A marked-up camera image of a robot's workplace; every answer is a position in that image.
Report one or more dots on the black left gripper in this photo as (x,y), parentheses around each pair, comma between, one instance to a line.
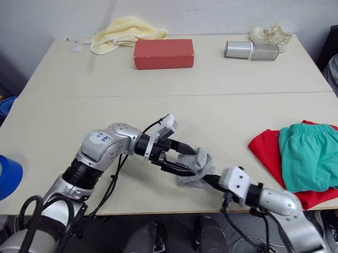
(160,152)

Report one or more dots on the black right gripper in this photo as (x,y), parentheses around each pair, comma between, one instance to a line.
(219,183)

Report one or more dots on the grey sock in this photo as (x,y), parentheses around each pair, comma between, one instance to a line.
(188,182)
(201,158)

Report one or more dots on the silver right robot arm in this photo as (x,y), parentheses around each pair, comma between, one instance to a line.
(284,205)

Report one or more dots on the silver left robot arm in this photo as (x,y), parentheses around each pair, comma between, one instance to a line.
(108,146)

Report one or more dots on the red t-shirt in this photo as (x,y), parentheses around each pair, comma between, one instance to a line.
(265,148)

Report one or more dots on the green shorts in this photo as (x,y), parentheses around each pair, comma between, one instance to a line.
(313,153)

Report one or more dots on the dark grey rounded shape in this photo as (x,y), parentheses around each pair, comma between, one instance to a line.
(143,242)
(210,236)

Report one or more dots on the red rectangular box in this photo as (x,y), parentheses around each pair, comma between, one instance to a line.
(163,54)

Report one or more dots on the silver rectangular case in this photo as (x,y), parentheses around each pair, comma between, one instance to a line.
(238,49)

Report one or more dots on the grey sneaker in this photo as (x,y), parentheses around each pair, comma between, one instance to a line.
(335,231)

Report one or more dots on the pale yellow towel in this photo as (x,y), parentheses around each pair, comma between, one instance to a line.
(125,29)

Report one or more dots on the small white paper label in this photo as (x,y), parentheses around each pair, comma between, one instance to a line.
(76,48)

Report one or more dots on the white mesh shoe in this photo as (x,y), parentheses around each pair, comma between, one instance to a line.
(278,36)

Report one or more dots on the person in grey clothes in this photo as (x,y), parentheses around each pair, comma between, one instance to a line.
(336,74)

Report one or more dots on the blue tape roll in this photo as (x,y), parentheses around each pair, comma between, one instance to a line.
(8,175)

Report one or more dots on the blue rolled mat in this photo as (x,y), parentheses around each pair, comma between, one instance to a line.
(6,107)

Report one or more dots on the black chair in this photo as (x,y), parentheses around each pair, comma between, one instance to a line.
(332,41)

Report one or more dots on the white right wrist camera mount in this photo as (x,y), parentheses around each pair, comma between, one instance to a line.
(236,182)

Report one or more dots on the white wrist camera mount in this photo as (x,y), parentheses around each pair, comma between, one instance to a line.
(236,182)
(169,125)

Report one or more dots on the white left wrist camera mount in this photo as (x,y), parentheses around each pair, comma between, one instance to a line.
(169,125)

